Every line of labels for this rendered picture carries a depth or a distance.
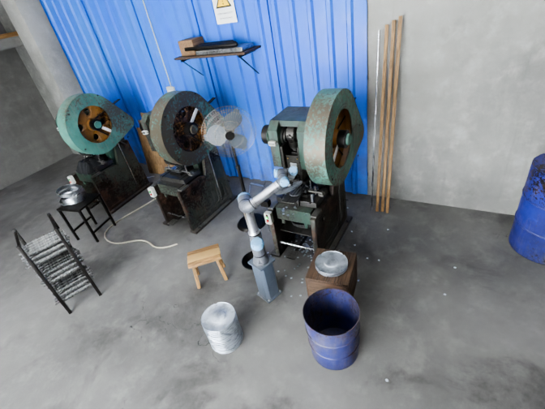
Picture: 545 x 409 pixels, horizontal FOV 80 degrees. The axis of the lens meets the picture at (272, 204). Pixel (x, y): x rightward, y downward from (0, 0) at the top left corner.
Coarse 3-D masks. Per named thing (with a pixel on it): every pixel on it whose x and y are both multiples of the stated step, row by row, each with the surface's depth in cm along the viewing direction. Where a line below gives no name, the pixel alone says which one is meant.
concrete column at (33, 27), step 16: (0, 0) 519; (16, 0) 506; (32, 0) 524; (16, 16) 522; (32, 16) 527; (32, 32) 530; (48, 32) 549; (32, 48) 548; (48, 48) 552; (48, 64) 556; (64, 64) 578; (48, 80) 580; (64, 80) 582; (64, 96) 586
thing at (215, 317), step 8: (224, 304) 283; (208, 312) 279; (216, 312) 276; (224, 312) 275; (232, 312) 274; (208, 320) 272; (216, 320) 270; (224, 320) 270; (232, 320) 268; (208, 328) 266; (216, 328) 264; (224, 328) 263
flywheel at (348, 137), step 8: (344, 112) 294; (344, 120) 299; (336, 128) 282; (344, 128) 302; (336, 136) 276; (344, 136) 273; (336, 144) 279; (344, 144) 276; (336, 152) 278; (344, 152) 309; (336, 160) 296; (344, 160) 306
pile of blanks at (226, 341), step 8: (232, 328) 269; (240, 328) 285; (208, 336) 270; (216, 336) 265; (224, 336) 266; (232, 336) 272; (240, 336) 283; (216, 344) 273; (224, 344) 273; (232, 344) 276; (224, 352) 278
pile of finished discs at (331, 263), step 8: (320, 256) 302; (328, 256) 300; (336, 256) 298; (344, 256) 297; (320, 264) 294; (328, 264) 292; (336, 264) 290; (344, 264) 289; (320, 272) 287; (328, 272) 284; (336, 272) 283; (344, 272) 285
